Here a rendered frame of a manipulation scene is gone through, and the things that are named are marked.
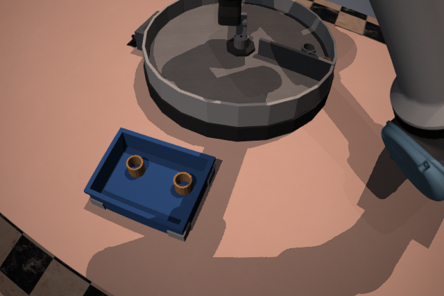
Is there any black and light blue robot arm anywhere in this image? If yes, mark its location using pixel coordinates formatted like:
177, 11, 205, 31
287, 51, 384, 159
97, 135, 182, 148
369, 0, 444, 201

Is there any blue plastic crate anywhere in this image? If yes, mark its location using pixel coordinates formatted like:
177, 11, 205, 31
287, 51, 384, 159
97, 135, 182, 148
84, 128, 216, 242

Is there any grey round turntable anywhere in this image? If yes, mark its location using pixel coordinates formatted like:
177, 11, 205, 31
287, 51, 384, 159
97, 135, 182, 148
127, 0, 337, 142

